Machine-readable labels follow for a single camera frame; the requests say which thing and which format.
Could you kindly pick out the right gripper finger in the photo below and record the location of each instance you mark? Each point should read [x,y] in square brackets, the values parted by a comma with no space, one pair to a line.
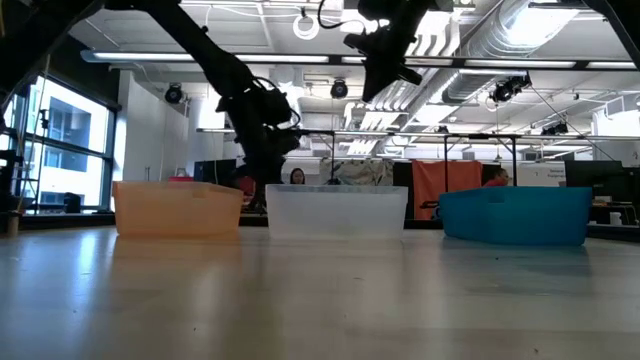
[407,75]
[376,77]

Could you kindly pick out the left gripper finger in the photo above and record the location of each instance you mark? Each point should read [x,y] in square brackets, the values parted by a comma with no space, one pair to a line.
[275,167]
[256,167]

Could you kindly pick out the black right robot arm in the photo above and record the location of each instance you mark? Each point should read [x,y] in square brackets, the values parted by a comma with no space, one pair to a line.
[620,25]

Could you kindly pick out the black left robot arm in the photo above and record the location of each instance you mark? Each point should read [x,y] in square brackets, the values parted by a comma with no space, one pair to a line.
[200,45]

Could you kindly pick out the person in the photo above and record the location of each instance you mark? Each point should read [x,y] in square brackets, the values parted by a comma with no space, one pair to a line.
[298,177]
[500,177]

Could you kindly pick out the black computer monitor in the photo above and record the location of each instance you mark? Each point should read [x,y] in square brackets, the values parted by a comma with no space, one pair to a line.
[595,174]
[215,172]

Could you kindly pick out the red tray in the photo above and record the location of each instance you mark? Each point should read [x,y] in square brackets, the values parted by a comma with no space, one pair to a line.
[181,179]

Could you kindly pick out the clear plastic bin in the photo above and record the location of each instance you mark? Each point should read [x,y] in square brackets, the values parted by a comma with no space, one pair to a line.
[335,215]

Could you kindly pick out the patterned grey tarp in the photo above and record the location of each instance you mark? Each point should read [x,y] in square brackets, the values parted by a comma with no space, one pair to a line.
[357,172]

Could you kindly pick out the orange plastic bin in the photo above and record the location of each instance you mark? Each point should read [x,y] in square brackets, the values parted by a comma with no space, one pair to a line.
[175,210]

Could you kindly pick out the black partition panel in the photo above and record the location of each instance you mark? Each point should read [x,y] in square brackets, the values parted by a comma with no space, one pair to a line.
[402,175]

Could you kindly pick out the overhead light bar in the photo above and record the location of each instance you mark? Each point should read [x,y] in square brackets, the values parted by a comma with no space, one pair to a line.
[520,63]

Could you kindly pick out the red-orange hanging cloth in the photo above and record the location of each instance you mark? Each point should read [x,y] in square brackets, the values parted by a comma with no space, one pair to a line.
[445,182]

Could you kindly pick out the blue plastic bin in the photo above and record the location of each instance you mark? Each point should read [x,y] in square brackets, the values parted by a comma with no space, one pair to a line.
[515,217]

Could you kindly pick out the black bag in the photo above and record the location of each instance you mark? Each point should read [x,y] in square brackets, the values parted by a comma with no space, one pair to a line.
[72,204]

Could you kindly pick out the black equipment rack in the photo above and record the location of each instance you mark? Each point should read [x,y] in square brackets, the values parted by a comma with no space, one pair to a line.
[7,175]

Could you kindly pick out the paper cup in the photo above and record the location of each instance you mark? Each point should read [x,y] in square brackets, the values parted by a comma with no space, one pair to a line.
[13,225]

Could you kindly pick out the white cup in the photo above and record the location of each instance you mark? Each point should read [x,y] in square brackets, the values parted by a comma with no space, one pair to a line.
[616,218]

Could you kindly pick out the round black ceiling camera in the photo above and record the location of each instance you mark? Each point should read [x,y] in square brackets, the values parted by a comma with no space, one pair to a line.
[173,94]
[339,89]

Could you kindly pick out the black ceiling camera rig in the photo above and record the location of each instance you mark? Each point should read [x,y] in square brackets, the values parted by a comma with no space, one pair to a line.
[555,129]
[510,89]

